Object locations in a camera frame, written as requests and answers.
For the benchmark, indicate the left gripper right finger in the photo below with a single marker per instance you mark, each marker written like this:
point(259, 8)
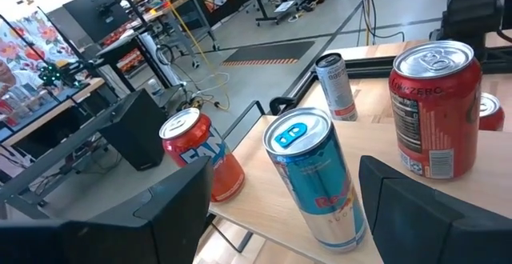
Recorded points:
point(432, 232)

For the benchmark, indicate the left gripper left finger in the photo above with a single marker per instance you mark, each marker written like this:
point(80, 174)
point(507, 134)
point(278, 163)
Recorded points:
point(140, 232)

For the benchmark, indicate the red Fanta strawberry can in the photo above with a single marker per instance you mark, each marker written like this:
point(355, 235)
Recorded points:
point(192, 140)
point(492, 114)

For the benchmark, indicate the red Coke Zero can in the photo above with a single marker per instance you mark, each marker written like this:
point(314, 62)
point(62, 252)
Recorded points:
point(440, 116)

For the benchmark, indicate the blue silver Red Bull can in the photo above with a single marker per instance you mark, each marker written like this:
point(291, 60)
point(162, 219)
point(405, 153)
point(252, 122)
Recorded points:
point(316, 176)

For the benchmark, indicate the white Celsius Peach Vibe can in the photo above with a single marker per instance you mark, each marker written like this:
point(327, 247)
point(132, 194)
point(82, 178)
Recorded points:
point(338, 88)

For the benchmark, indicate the black box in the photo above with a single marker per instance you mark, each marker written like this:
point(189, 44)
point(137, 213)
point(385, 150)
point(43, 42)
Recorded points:
point(132, 132)

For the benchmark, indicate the white plastic bottle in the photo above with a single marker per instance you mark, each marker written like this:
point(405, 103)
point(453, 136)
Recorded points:
point(155, 89)

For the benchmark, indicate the black clamp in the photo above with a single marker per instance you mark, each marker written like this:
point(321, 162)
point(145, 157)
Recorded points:
point(280, 103)

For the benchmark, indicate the person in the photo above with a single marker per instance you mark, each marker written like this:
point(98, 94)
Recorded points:
point(8, 76)

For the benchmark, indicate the floral print panel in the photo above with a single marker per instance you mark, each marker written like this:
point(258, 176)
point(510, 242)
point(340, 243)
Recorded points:
point(32, 44)

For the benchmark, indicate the black monitor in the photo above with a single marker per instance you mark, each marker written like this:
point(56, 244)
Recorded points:
point(96, 16)

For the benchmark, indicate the black mat with orange stripes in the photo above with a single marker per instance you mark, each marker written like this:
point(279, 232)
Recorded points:
point(272, 52)

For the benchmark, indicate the wheeled wooden top table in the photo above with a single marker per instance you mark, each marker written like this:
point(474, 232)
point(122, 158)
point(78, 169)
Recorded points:
point(168, 8)

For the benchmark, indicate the black standing desk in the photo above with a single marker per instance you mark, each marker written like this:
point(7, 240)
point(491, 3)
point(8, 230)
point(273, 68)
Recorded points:
point(258, 0)

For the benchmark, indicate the wooden shelf with black frame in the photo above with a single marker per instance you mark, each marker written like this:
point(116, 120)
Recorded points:
point(376, 148)

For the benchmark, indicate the black aluminium table frame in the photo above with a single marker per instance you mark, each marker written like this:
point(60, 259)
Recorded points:
point(368, 66)

